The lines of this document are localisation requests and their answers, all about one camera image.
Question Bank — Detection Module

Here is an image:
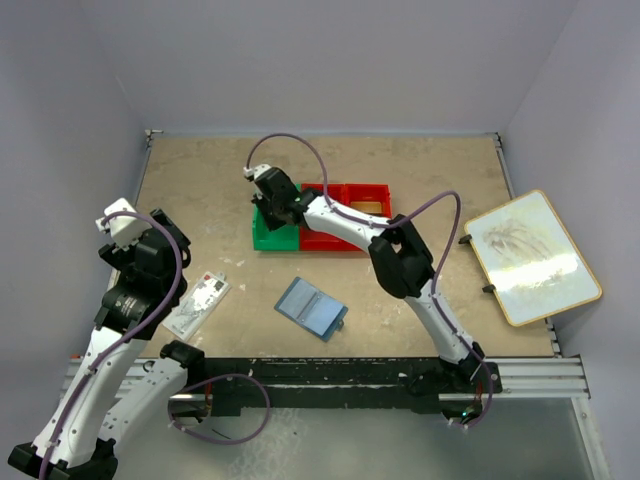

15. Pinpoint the blue leather card holder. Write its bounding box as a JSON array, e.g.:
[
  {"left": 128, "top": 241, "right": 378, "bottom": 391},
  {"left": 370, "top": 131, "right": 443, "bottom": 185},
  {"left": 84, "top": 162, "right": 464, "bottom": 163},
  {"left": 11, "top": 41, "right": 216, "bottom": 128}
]
[{"left": 274, "top": 277, "right": 348, "bottom": 342}]

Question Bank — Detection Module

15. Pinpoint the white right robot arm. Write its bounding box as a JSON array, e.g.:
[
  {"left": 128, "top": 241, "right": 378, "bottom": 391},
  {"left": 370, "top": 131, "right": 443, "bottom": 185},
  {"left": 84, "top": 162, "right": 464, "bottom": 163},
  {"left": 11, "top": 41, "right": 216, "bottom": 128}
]
[{"left": 243, "top": 164, "right": 483, "bottom": 391}]

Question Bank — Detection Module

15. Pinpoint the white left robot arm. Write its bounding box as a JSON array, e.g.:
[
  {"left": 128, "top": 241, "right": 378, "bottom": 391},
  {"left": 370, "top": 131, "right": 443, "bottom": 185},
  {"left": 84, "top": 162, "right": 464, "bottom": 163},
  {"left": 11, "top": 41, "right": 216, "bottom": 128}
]
[{"left": 8, "top": 201, "right": 206, "bottom": 479}]

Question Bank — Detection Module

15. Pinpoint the white plastic card packet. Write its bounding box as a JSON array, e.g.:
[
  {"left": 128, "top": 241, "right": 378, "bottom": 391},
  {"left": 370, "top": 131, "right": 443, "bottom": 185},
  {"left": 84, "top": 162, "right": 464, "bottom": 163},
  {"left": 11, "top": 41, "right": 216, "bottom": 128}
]
[{"left": 161, "top": 272, "right": 231, "bottom": 342}]

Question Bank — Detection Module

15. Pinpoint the gold card in bin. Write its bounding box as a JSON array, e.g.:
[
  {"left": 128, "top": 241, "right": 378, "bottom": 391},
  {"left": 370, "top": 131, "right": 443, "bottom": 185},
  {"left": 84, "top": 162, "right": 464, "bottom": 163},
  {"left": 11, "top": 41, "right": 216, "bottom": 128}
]
[{"left": 350, "top": 201, "right": 384, "bottom": 216}]

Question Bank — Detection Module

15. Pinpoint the green bin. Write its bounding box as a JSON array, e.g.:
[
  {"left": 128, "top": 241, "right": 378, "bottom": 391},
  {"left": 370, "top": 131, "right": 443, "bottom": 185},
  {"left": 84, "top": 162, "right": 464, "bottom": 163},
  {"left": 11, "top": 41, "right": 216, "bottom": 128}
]
[{"left": 252, "top": 206, "right": 299, "bottom": 252}]

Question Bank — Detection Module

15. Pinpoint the red bin middle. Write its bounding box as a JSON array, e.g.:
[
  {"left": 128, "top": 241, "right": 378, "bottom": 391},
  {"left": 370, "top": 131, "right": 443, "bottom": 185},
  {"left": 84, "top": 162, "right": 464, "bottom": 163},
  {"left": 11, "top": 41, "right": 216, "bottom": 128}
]
[{"left": 299, "top": 183, "right": 367, "bottom": 252}]

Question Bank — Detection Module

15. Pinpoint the red bin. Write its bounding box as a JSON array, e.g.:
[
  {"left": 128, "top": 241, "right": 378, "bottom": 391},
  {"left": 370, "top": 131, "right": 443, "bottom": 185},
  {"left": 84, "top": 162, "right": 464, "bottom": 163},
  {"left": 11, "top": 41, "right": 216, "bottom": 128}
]
[
  {"left": 299, "top": 183, "right": 367, "bottom": 252},
  {"left": 345, "top": 184, "right": 392, "bottom": 218}
]

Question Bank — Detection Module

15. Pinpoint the red bin right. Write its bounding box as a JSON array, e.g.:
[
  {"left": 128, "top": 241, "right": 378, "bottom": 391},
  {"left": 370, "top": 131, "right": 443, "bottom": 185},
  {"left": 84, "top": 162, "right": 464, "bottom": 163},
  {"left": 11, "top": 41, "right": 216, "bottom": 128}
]
[{"left": 345, "top": 184, "right": 392, "bottom": 218}]

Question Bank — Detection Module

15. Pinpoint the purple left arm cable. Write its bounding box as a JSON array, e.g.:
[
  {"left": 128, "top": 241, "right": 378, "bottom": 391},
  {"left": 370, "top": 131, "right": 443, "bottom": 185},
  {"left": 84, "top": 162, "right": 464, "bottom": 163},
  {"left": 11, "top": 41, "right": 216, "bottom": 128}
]
[{"left": 37, "top": 209, "right": 184, "bottom": 480}]

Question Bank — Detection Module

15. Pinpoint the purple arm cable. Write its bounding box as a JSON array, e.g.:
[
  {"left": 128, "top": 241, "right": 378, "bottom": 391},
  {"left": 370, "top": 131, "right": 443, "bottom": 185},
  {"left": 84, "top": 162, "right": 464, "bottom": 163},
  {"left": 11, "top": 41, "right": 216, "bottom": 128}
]
[
  {"left": 37, "top": 209, "right": 184, "bottom": 480},
  {"left": 241, "top": 132, "right": 496, "bottom": 431}
]

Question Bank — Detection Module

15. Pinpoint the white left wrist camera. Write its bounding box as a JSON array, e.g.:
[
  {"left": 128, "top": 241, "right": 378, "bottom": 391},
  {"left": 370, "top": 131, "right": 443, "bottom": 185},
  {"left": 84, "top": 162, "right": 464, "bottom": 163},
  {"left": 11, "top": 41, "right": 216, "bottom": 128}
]
[{"left": 95, "top": 197, "right": 140, "bottom": 249}]

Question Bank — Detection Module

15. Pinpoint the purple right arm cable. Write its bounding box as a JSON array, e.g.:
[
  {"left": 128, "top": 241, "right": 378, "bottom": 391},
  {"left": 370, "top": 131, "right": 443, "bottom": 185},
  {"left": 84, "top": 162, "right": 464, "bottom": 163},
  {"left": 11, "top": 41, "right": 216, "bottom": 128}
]
[{"left": 241, "top": 132, "right": 496, "bottom": 431}]

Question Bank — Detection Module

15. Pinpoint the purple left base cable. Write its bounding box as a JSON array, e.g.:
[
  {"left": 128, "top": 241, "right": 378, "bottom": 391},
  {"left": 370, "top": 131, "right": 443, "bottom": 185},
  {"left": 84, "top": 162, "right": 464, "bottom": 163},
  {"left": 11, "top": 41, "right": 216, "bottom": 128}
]
[{"left": 167, "top": 372, "right": 274, "bottom": 445}]

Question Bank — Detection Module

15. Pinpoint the aluminium frame rail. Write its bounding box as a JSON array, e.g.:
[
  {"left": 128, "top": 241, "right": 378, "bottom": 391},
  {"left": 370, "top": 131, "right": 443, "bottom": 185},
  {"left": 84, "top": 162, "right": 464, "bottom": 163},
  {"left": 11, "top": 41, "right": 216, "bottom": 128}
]
[{"left": 60, "top": 357, "right": 591, "bottom": 399}]

